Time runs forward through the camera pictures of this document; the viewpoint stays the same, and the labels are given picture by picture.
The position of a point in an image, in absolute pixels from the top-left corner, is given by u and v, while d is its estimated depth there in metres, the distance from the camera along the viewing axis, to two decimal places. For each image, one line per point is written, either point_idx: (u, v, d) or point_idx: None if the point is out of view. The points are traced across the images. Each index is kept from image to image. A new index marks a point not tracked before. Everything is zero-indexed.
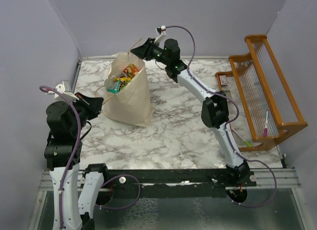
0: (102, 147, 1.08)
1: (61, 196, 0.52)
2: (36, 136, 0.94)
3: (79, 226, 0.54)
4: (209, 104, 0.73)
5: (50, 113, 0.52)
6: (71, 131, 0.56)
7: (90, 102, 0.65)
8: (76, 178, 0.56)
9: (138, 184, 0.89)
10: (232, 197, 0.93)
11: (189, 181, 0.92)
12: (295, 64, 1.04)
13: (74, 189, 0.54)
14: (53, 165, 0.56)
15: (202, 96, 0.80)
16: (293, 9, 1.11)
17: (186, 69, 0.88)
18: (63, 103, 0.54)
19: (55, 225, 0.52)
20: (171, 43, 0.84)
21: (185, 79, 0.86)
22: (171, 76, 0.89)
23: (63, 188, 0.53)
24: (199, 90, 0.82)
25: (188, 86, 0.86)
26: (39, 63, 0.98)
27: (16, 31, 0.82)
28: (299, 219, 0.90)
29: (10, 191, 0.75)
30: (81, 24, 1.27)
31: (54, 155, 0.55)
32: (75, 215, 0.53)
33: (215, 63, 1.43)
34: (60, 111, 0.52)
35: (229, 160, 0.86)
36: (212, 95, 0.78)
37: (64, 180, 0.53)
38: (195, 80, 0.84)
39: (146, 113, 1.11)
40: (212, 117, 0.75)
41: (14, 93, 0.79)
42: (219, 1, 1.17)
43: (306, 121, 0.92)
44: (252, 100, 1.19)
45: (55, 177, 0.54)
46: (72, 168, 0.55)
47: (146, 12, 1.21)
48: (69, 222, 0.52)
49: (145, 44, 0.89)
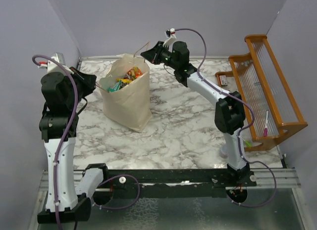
0: (102, 147, 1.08)
1: (55, 168, 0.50)
2: (36, 136, 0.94)
3: (75, 201, 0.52)
4: (223, 105, 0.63)
5: (45, 82, 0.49)
6: (68, 103, 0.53)
7: (85, 77, 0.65)
8: (71, 151, 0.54)
9: (138, 184, 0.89)
10: (232, 197, 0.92)
11: (189, 181, 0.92)
12: (295, 64, 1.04)
13: (69, 162, 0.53)
14: (48, 137, 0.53)
15: (215, 98, 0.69)
16: (293, 9, 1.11)
17: (197, 72, 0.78)
18: (58, 73, 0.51)
19: (50, 199, 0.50)
20: (179, 45, 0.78)
21: (195, 81, 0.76)
22: (180, 80, 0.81)
23: (58, 160, 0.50)
24: (211, 92, 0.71)
25: (199, 89, 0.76)
26: (39, 63, 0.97)
27: (16, 32, 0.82)
28: (299, 219, 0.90)
29: (10, 191, 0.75)
30: (81, 24, 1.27)
31: (49, 126, 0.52)
32: (70, 189, 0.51)
33: (215, 63, 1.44)
34: (56, 80, 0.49)
35: (232, 162, 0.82)
36: (226, 96, 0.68)
37: (59, 152, 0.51)
38: (207, 82, 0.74)
39: (141, 117, 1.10)
40: (226, 121, 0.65)
41: (14, 94, 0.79)
42: (219, 1, 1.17)
43: (306, 122, 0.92)
44: (251, 100, 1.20)
45: (50, 149, 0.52)
46: (68, 141, 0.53)
47: (146, 12, 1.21)
48: (64, 196, 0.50)
49: (154, 47, 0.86)
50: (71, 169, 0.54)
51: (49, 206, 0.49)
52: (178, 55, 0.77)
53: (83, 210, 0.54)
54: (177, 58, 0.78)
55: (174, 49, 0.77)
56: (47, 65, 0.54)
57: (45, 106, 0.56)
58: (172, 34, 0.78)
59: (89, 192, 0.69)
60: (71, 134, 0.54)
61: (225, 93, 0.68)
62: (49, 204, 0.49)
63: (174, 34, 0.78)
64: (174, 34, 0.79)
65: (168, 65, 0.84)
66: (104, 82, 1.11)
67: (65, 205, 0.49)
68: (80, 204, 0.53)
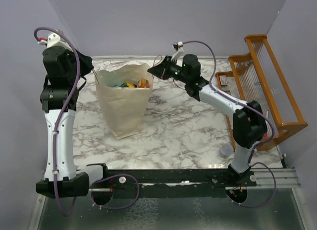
0: (102, 147, 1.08)
1: (55, 137, 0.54)
2: (36, 136, 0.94)
3: (73, 173, 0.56)
4: (241, 116, 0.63)
5: (47, 55, 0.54)
6: (69, 75, 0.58)
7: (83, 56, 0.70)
8: (70, 123, 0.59)
9: (137, 184, 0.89)
10: (232, 197, 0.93)
11: (188, 181, 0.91)
12: (296, 64, 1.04)
13: (67, 134, 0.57)
14: (49, 108, 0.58)
15: (232, 109, 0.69)
16: (293, 9, 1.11)
17: (209, 84, 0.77)
18: (60, 47, 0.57)
19: (49, 168, 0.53)
20: (189, 58, 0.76)
21: (208, 94, 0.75)
22: (192, 94, 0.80)
23: (58, 130, 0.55)
24: (227, 103, 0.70)
25: (213, 101, 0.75)
26: (39, 63, 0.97)
27: (16, 32, 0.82)
28: (299, 219, 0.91)
29: (10, 192, 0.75)
30: (81, 24, 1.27)
31: (50, 97, 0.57)
32: (68, 160, 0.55)
33: (215, 64, 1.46)
34: (57, 53, 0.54)
35: (236, 166, 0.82)
36: (242, 107, 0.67)
37: (59, 122, 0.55)
38: (221, 94, 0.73)
39: (126, 124, 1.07)
40: (245, 133, 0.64)
41: (14, 94, 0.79)
42: (219, 1, 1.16)
43: (307, 122, 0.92)
44: (252, 100, 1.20)
45: (50, 119, 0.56)
46: (68, 112, 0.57)
47: (146, 12, 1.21)
48: (62, 165, 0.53)
49: (162, 62, 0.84)
50: (70, 141, 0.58)
51: (48, 176, 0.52)
52: (189, 68, 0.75)
53: (81, 184, 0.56)
54: (187, 72, 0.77)
55: (184, 63, 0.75)
56: (46, 41, 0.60)
57: (46, 79, 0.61)
58: (180, 47, 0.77)
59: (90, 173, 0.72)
60: (71, 106, 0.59)
61: (242, 104, 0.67)
62: (48, 173, 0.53)
63: (181, 47, 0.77)
64: (182, 47, 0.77)
65: (178, 79, 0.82)
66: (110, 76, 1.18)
67: (63, 174, 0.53)
68: (78, 177, 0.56)
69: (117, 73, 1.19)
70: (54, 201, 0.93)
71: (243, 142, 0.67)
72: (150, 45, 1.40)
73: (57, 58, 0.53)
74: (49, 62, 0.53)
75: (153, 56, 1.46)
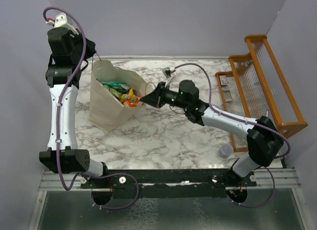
0: (102, 147, 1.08)
1: (59, 109, 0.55)
2: (36, 136, 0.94)
3: (75, 143, 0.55)
4: (257, 137, 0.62)
5: (52, 34, 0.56)
6: (73, 54, 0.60)
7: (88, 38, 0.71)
8: (74, 99, 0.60)
9: (137, 184, 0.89)
10: (232, 197, 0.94)
11: (188, 181, 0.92)
12: (296, 64, 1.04)
13: (71, 107, 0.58)
14: (53, 83, 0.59)
15: (243, 129, 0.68)
16: (293, 9, 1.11)
17: (210, 107, 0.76)
18: (63, 27, 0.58)
19: (52, 138, 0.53)
20: (186, 85, 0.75)
21: (212, 117, 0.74)
22: (194, 120, 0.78)
23: (62, 103, 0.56)
24: (235, 124, 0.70)
25: (219, 123, 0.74)
26: (39, 63, 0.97)
27: (15, 32, 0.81)
28: (299, 219, 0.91)
29: (10, 192, 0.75)
30: (81, 24, 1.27)
31: (55, 73, 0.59)
32: (71, 131, 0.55)
33: (216, 63, 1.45)
34: (61, 33, 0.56)
35: (237, 168, 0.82)
36: (253, 125, 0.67)
37: (63, 96, 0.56)
38: (226, 115, 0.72)
39: (100, 119, 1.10)
40: (263, 152, 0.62)
41: (14, 94, 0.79)
42: (219, 1, 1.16)
43: (307, 122, 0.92)
44: (251, 100, 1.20)
45: (55, 94, 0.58)
46: (71, 87, 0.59)
47: (146, 12, 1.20)
48: (65, 135, 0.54)
49: (155, 90, 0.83)
50: (73, 114, 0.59)
51: (51, 145, 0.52)
52: (188, 95, 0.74)
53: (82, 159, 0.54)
54: (187, 99, 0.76)
55: (182, 91, 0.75)
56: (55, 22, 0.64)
57: (51, 59, 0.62)
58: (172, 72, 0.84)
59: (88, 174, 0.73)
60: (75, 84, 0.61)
61: (252, 122, 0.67)
62: (51, 143, 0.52)
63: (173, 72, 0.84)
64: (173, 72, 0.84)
65: (177, 105, 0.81)
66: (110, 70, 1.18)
67: (66, 144, 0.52)
68: (80, 150, 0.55)
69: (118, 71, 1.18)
70: (54, 201, 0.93)
71: (264, 161, 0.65)
72: (150, 45, 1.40)
73: (62, 39, 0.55)
74: (54, 42, 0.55)
75: (153, 56, 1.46)
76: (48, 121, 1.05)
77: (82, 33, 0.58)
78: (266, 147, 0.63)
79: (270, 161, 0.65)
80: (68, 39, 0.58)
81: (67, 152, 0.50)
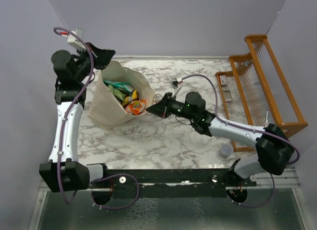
0: (102, 147, 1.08)
1: (64, 122, 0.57)
2: (36, 136, 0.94)
3: (76, 158, 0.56)
4: (266, 145, 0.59)
5: (56, 61, 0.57)
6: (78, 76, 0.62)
7: (98, 54, 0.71)
8: (79, 114, 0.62)
9: (137, 184, 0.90)
10: (232, 197, 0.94)
11: (189, 181, 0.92)
12: (296, 63, 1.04)
13: (75, 122, 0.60)
14: (61, 100, 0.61)
15: (251, 139, 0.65)
16: (293, 9, 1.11)
17: (216, 117, 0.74)
18: (65, 51, 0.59)
19: (54, 151, 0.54)
20: (192, 97, 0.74)
21: (219, 127, 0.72)
22: (202, 131, 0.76)
23: (67, 117, 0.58)
24: (243, 133, 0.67)
25: (227, 133, 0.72)
26: (39, 63, 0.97)
27: (15, 32, 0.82)
28: (299, 220, 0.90)
29: (11, 192, 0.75)
30: (81, 24, 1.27)
31: (63, 94, 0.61)
32: (73, 145, 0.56)
33: (215, 63, 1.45)
34: (64, 59, 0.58)
35: (239, 169, 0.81)
36: (262, 133, 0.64)
37: (69, 111, 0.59)
38: (233, 125, 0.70)
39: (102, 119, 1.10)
40: (273, 160, 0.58)
41: (14, 94, 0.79)
42: (219, 1, 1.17)
43: (307, 122, 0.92)
44: (252, 100, 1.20)
45: (61, 109, 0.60)
46: (77, 105, 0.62)
47: (146, 12, 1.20)
48: (67, 148, 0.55)
49: (162, 100, 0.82)
50: (76, 130, 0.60)
51: (52, 158, 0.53)
52: (194, 107, 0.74)
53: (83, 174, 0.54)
54: (193, 110, 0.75)
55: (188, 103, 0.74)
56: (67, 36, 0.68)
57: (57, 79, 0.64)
58: (179, 83, 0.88)
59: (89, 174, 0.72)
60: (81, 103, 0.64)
61: (260, 131, 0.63)
62: (53, 155, 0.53)
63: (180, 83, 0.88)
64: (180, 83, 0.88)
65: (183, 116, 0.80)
66: (118, 71, 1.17)
67: (67, 157, 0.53)
68: (81, 164, 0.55)
69: (124, 72, 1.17)
70: (54, 201, 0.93)
71: (276, 171, 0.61)
72: (150, 45, 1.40)
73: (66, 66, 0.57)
74: (59, 69, 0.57)
75: (153, 56, 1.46)
76: (49, 122, 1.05)
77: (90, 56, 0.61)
78: (276, 156, 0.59)
79: (282, 171, 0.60)
80: (71, 63, 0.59)
81: (67, 163, 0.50)
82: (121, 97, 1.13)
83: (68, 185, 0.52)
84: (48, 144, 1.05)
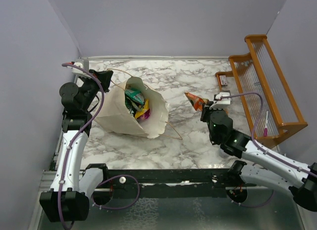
0: (102, 147, 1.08)
1: (68, 151, 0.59)
2: (35, 136, 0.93)
3: (78, 187, 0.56)
4: (312, 187, 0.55)
5: (64, 95, 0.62)
6: (84, 108, 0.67)
7: (102, 80, 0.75)
8: (83, 144, 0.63)
9: (138, 185, 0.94)
10: (232, 197, 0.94)
11: (188, 181, 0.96)
12: (296, 64, 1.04)
13: (79, 151, 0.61)
14: (67, 128, 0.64)
15: (295, 177, 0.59)
16: (294, 9, 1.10)
17: (251, 141, 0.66)
18: (73, 85, 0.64)
19: (56, 179, 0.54)
20: (218, 118, 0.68)
21: (256, 155, 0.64)
22: (233, 153, 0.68)
23: (72, 146, 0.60)
24: (286, 169, 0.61)
25: (262, 162, 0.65)
26: (39, 63, 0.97)
27: (14, 33, 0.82)
28: (299, 219, 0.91)
29: (11, 193, 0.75)
30: (81, 24, 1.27)
31: (71, 121, 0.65)
32: (75, 173, 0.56)
33: (215, 63, 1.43)
34: (71, 93, 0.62)
35: (247, 178, 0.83)
36: (308, 174, 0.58)
37: (75, 139, 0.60)
38: (273, 157, 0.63)
39: (108, 126, 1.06)
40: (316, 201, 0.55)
41: (14, 94, 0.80)
42: (218, 1, 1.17)
43: (306, 122, 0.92)
44: (251, 100, 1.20)
45: (67, 137, 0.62)
46: (82, 133, 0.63)
47: (146, 12, 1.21)
48: (69, 178, 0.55)
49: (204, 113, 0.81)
50: (79, 160, 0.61)
51: (54, 186, 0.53)
52: (221, 128, 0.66)
53: (83, 199, 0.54)
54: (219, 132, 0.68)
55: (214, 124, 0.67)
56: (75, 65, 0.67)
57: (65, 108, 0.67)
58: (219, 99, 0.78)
59: (89, 189, 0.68)
60: (86, 131, 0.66)
61: (306, 171, 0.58)
62: (55, 184, 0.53)
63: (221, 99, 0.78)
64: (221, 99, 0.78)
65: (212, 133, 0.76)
66: (132, 80, 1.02)
67: (68, 186, 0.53)
68: (81, 193, 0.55)
69: (141, 82, 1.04)
70: None
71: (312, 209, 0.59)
72: (150, 45, 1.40)
73: (73, 99, 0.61)
74: (66, 102, 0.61)
75: (153, 56, 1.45)
76: (48, 122, 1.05)
77: (98, 82, 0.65)
78: None
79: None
80: (78, 95, 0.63)
81: (68, 193, 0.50)
82: (136, 106, 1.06)
83: (67, 215, 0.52)
84: (48, 145, 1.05)
